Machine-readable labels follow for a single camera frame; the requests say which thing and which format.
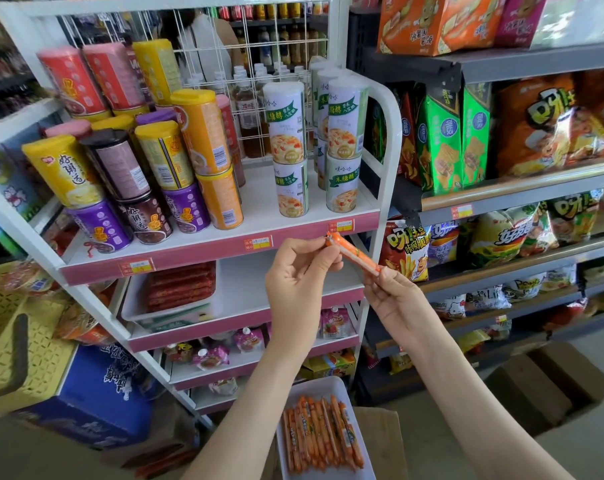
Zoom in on person's right hand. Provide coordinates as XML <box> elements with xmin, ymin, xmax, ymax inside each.
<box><xmin>363</xmin><ymin>267</ymin><xmax>435</xmax><ymax>345</ymax></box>

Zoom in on person's left hand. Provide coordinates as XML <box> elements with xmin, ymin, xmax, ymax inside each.
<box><xmin>265</xmin><ymin>238</ymin><xmax>344</xmax><ymax>348</ymax></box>

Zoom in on orange sausage stick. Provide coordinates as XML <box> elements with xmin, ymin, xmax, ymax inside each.
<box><xmin>325</xmin><ymin>232</ymin><xmax>384</xmax><ymax>276</ymax></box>

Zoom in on person's right forearm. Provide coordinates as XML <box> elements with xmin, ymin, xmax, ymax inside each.
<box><xmin>407</xmin><ymin>332</ymin><xmax>575</xmax><ymax>480</ymax></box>

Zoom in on person's left forearm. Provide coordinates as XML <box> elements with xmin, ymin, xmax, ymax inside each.
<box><xmin>182</xmin><ymin>337</ymin><xmax>333</xmax><ymax>480</ymax></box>

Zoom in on orange fries snack bag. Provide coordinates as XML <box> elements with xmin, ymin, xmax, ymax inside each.
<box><xmin>379</xmin><ymin>220</ymin><xmax>433</xmax><ymax>283</ymax></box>

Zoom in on white cartoon snack packet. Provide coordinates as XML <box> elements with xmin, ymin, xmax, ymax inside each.
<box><xmin>432</xmin><ymin>294</ymin><xmax>467</xmax><ymax>320</ymax></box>
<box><xmin>502</xmin><ymin>275</ymin><xmax>547</xmax><ymax>303</ymax></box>
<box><xmin>464</xmin><ymin>285</ymin><xmax>512</xmax><ymax>313</ymax></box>

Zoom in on purple snack bag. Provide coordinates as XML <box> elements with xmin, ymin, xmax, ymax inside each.
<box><xmin>428</xmin><ymin>222</ymin><xmax>460</xmax><ymax>265</ymax></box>

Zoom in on white pink shelf rack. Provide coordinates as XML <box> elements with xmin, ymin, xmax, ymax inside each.
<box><xmin>0</xmin><ymin>0</ymin><xmax>403</xmax><ymax>430</ymax></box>

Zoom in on yellow snack boxes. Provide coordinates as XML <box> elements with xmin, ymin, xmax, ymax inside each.
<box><xmin>302</xmin><ymin>349</ymin><xmax>357</xmax><ymax>379</ymax></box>

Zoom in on green yellow snack bag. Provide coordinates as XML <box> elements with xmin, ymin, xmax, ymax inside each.
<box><xmin>469</xmin><ymin>205</ymin><xmax>540</xmax><ymax>269</ymax></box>

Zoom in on white sausage tray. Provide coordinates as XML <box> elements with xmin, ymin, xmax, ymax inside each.
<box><xmin>276</xmin><ymin>376</ymin><xmax>378</xmax><ymax>480</ymax></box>

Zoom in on red snack packet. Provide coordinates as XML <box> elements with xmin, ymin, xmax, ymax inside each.
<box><xmin>397</xmin><ymin>90</ymin><xmax>423</xmax><ymax>186</ymax></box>

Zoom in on group of white green cans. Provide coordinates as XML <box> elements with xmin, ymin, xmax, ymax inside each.
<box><xmin>262</xmin><ymin>57</ymin><xmax>370</xmax><ymax>219</ymax></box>

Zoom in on green cracker packet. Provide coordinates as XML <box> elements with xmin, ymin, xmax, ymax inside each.
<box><xmin>416</xmin><ymin>87</ymin><xmax>464</xmax><ymax>195</ymax></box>
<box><xmin>461</xmin><ymin>84</ymin><xmax>493</xmax><ymax>188</ymax></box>

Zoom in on stack of red sausage packs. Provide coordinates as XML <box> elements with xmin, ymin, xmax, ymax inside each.
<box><xmin>147</xmin><ymin>262</ymin><xmax>217</xmax><ymax>313</ymax></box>

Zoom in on pile of orange sausages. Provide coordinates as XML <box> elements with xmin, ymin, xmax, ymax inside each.
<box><xmin>282</xmin><ymin>395</ymin><xmax>366</xmax><ymax>475</ymax></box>

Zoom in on open brown cardboard box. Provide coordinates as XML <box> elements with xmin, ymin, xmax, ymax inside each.
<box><xmin>484</xmin><ymin>340</ymin><xmax>604</xmax><ymax>438</ymax></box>

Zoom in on white plastic tray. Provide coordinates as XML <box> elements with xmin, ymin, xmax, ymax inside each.
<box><xmin>122</xmin><ymin>260</ymin><xmax>220</xmax><ymax>333</ymax></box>

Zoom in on yellow orange snack bag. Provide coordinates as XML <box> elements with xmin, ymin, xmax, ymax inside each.
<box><xmin>547</xmin><ymin>189</ymin><xmax>604</xmax><ymax>245</ymax></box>

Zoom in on group of colourful porridge cans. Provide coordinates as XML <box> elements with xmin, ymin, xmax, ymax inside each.
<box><xmin>22</xmin><ymin>39</ymin><xmax>246</xmax><ymax>254</ymax></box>

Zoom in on large orange chips bag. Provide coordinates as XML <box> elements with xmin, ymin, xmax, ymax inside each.
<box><xmin>496</xmin><ymin>75</ymin><xmax>580</xmax><ymax>178</ymax></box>
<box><xmin>567</xmin><ymin>70</ymin><xmax>604</xmax><ymax>165</ymax></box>

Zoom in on row of dark sauce bottles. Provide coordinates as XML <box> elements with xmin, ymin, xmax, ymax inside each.
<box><xmin>237</xmin><ymin>25</ymin><xmax>329</xmax><ymax>69</ymax></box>

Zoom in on orange snack box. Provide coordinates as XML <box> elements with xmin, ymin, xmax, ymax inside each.
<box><xmin>438</xmin><ymin>0</ymin><xmax>508</xmax><ymax>56</ymax></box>
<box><xmin>377</xmin><ymin>0</ymin><xmax>450</xmax><ymax>56</ymax></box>

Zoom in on row of small drink cans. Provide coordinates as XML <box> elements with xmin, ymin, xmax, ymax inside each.
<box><xmin>207</xmin><ymin>1</ymin><xmax>333</xmax><ymax>21</ymax></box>

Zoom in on grey metal shelf unit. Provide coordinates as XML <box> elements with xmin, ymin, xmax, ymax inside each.
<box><xmin>349</xmin><ymin>0</ymin><xmax>604</xmax><ymax>410</ymax></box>

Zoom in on blue cardboard box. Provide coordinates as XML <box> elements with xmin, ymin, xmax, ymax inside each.
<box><xmin>12</xmin><ymin>345</ymin><xmax>158</xmax><ymax>450</ymax></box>

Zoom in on pink snack box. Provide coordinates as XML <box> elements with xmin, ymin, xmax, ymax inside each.
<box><xmin>494</xmin><ymin>0</ymin><xmax>550</xmax><ymax>49</ymax></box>

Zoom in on yellow plastic basket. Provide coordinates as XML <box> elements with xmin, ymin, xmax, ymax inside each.
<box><xmin>0</xmin><ymin>262</ymin><xmax>80</xmax><ymax>420</ymax></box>

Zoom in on blue white packet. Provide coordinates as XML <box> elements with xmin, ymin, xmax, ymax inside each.
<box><xmin>0</xmin><ymin>145</ymin><xmax>52</xmax><ymax>220</ymax></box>

